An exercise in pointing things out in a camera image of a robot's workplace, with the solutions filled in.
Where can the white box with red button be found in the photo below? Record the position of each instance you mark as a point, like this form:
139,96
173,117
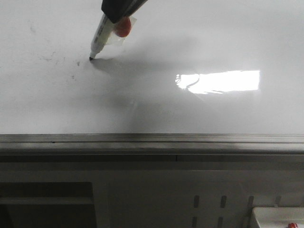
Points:
281,217

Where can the white whiteboard marker pen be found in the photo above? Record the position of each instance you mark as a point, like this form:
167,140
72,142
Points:
101,36

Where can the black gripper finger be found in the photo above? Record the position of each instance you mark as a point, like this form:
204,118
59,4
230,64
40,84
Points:
115,10

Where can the white whiteboard with aluminium frame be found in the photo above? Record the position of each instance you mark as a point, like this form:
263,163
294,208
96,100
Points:
193,76

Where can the orange magnet taped to marker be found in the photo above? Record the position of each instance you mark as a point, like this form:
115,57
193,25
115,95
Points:
121,31

